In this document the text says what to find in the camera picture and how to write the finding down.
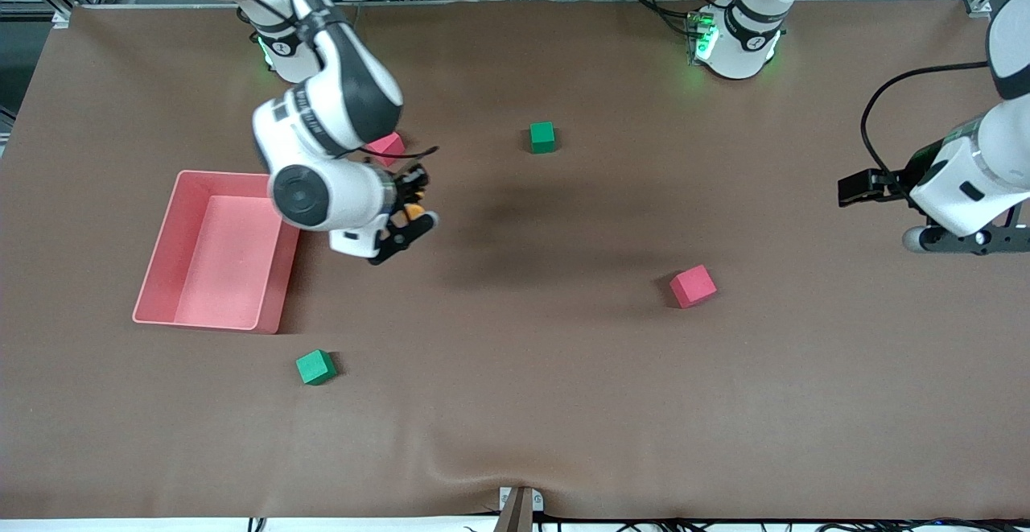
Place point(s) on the orange capped black button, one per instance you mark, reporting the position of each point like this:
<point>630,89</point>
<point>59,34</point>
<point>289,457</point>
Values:
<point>414,212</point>

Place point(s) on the aluminium camera mount post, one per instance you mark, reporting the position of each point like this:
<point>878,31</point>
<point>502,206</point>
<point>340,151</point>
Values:
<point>517,509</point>

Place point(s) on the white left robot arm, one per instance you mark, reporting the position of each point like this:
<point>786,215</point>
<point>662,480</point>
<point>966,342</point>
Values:
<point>744,41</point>

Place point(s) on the brown table mat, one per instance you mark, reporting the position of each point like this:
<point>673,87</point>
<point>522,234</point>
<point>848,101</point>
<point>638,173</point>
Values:
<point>515,403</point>

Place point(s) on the pink foam cube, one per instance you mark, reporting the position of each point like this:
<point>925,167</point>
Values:
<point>693,286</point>
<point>390,146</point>

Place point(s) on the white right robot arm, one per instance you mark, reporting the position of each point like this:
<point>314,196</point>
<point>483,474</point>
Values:
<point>354,89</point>

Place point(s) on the pink plastic bin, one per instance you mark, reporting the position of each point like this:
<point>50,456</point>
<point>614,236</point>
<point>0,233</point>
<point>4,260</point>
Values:
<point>217,274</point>

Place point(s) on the green foam cube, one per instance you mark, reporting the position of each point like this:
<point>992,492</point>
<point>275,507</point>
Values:
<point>315,368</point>
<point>542,138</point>

